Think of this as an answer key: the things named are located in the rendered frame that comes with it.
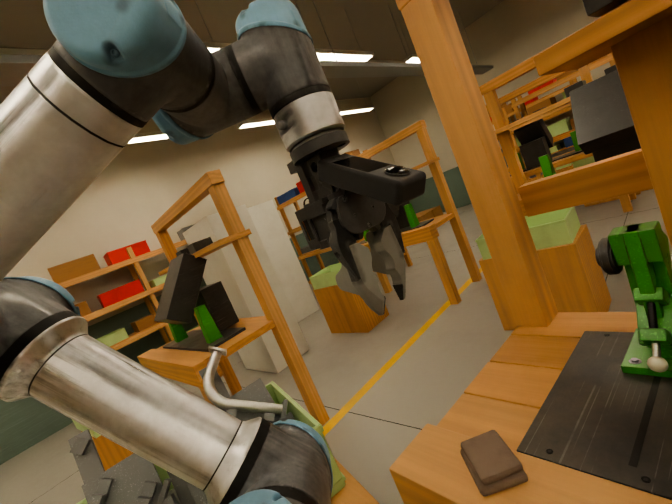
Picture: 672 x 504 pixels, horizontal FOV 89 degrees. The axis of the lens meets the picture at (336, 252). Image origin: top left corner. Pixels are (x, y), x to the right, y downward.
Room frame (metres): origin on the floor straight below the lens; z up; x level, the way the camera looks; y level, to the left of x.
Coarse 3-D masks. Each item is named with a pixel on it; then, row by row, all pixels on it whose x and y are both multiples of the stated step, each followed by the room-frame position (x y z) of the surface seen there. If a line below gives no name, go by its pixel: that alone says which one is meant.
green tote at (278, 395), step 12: (276, 384) 1.10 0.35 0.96; (276, 396) 1.13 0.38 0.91; (288, 396) 0.98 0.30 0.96; (288, 408) 1.01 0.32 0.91; (300, 408) 0.89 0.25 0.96; (300, 420) 0.92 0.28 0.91; (312, 420) 0.81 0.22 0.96; (156, 468) 0.96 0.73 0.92; (336, 468) 0.77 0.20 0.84; (336, 480) 0.77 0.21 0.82; (336, 492) 0.76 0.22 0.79
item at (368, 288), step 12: (360, 252) 0.38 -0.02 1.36; (360, 264) 0.37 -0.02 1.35; (336, 276) 0.42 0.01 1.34; (348, 276) 0.40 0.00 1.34; (360, 276) 0.37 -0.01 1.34; (372, 276) 0.38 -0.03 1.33; (348, 288) 0.40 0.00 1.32; (360, 288) 0.38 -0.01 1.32; (372, 288) 0.38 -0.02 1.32; (372, 300) 0.38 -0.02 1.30; (384, 300) 0.38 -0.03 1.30
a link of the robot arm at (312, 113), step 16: (304, 96) 0.38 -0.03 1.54; (320, 96) 0.38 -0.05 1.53; (288, 112) 0.38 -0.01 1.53; (304, 112) 0.38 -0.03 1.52; (320, 112) 0.38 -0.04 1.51; (336, 112) 0.39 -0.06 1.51; (288, 128) 0.39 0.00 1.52; (304, 128) 0.38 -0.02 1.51; (320, 128) 0.38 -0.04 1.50; (336, 128) 0.39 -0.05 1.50; (288, 144) 0.40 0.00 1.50
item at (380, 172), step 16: (320, 160) 0.39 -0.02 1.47; (336, 160) 0.38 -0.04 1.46; (352, 160) 0.38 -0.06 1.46; (368, 160) 0.38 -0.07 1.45; (320, 176) 0.39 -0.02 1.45; (336, 176) 0.37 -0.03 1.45; (352, 176) 0.35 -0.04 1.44; (368, 176) 0.33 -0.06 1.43; (384, 176) 0.33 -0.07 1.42; (400, 176) 0.32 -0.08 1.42; (416, 176) 0.33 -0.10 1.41; (368, 192) 0.34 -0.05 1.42; (384, 192) 0.33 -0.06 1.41; (400, 192) 0.31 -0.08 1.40; (416, 192) 0.33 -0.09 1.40
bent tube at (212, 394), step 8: (216, 352) 1.01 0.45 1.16; (224, 352) 1.02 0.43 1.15; (216, 360) 1.00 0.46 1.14; (208, 368) 0.98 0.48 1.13; (216, 368) 1.00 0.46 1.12; (208, 376) 0.97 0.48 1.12; (208, 384) 0.95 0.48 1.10; (208, 392) 0.94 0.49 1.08; (216, 392) 0.95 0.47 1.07; (216, 400) 0.93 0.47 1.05; (224, 400) 0.94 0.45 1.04; (232, 400) 0.94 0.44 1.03; (240, 400) 0.95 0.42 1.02; (224, 408) 0.93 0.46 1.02; (232, 408) 0.93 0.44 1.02; (240, 408) 0.93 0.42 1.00; (248, 408) 0.94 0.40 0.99; (256, 408) 0.94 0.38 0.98; (264, 408) 0.94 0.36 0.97; (272, 408) 0.95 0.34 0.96; (280, 408) 0.95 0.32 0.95
